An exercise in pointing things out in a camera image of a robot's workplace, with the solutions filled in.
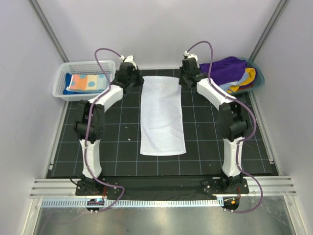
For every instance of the light blue cartoon towel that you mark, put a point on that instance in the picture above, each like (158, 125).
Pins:
(88, 83)

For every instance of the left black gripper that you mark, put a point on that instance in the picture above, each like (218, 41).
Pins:
(140, 80)

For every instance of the white towel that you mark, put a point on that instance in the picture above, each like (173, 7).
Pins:
(161, 122)

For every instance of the white slotted cable duct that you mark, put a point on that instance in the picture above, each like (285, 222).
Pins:
(100, 203)

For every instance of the blue towel container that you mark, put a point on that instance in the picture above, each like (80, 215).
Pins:
(259, 81)

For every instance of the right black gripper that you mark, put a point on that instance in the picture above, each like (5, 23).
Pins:
(181, 82)

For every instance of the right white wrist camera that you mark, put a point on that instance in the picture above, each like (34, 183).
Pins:
(188, 55)

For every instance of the aluminium frame rail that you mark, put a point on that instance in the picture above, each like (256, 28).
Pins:
(271, 186)

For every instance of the pale blue towel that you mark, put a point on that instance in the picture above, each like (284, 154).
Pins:
(227, 86)

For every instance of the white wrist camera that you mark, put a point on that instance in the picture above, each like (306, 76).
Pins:
(128, 59)
(188, 55)

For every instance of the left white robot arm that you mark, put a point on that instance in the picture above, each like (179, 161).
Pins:
(90, 122)

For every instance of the yellow towel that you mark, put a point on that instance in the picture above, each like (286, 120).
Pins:
(245, 82)

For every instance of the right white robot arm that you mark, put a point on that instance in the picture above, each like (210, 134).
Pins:
(232, 120)

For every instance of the white perforated plastic basket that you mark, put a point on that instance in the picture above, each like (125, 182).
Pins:
(106, 67)

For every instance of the blue microfiber towel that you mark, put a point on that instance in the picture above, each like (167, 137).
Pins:
(68, 77)

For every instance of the purple towel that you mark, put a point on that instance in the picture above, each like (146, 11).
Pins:
(227, 70)

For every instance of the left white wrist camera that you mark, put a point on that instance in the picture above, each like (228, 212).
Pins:
(128, 59)

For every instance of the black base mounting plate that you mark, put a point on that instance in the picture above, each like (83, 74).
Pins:
(162, 186)

